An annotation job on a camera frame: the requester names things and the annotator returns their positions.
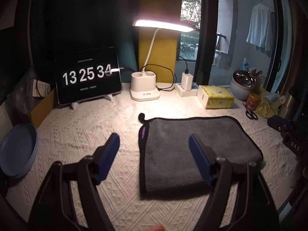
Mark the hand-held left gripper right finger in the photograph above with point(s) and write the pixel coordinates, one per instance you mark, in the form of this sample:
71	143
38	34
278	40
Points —
199	158

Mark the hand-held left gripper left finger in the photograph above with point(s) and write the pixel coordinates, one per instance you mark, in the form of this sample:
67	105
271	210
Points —
108	155

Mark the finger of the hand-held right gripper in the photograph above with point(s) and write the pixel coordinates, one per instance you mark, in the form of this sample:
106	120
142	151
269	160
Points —
276	122

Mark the grey towel with black edge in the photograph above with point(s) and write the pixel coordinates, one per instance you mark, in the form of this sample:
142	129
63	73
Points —
187	146

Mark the person's left hand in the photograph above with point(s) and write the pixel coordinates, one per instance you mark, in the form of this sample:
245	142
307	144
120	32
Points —
156	228

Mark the yellow plastic bag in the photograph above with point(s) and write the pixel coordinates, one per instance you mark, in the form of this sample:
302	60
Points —
266	105

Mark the black scissors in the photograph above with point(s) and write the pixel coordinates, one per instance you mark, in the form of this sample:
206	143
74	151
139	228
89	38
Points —
251	114

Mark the red can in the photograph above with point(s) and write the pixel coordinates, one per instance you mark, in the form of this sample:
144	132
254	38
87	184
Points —
252	101

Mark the white knitted tablecloth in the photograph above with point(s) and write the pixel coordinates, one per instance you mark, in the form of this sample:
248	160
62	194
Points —
79	130

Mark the white pot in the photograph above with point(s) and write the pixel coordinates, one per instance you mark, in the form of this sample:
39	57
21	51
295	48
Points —
238	91

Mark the stainless steel bowl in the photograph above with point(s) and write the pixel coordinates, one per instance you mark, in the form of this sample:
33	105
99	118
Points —
243	77

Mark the white tablet stand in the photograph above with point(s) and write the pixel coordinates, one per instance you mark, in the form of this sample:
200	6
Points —
74	105

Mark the yellow tissue box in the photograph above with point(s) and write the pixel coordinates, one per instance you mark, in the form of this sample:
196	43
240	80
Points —
216	97

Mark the white power strip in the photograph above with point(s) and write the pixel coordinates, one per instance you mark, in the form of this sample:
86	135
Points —
192	89

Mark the white desk lamp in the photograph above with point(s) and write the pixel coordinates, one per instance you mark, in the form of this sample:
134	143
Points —
144	86

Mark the white charger plug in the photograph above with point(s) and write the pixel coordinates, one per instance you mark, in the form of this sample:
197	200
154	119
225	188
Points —
185	81

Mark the cardboard box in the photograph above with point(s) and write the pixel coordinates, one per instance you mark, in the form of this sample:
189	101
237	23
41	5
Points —
41	110

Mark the tablet showing clock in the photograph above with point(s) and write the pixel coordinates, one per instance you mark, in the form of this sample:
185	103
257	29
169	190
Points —
87	75

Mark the blue plate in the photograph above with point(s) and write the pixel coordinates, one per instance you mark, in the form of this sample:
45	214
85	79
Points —
16	146

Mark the small white box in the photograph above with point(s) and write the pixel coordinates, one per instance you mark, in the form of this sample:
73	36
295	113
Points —
43	89

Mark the hanging light blue shirt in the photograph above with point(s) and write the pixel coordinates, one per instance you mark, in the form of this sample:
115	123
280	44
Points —
261	28

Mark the clear plastic bag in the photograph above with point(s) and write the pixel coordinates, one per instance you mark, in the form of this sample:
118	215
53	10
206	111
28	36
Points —
20	96

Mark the yellow curtain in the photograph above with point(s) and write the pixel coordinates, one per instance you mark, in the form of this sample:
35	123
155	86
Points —
158	50

